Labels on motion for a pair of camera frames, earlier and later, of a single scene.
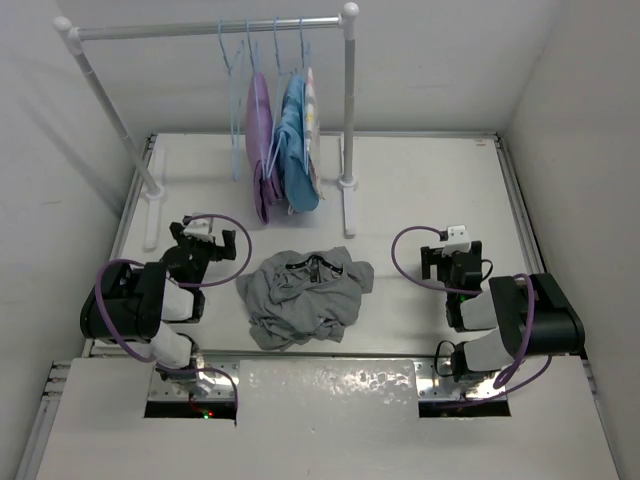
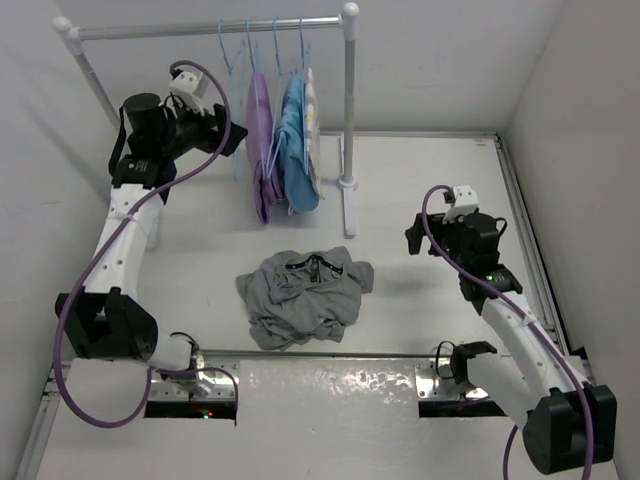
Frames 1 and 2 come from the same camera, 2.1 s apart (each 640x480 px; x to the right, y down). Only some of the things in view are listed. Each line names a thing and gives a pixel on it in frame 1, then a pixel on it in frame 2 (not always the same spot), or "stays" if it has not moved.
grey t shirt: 297,298 stays
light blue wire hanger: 235,73 stays
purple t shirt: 261,146 stays
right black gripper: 431,257 -> 415,235
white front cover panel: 335,419 stays
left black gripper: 218,252 -> 210,137
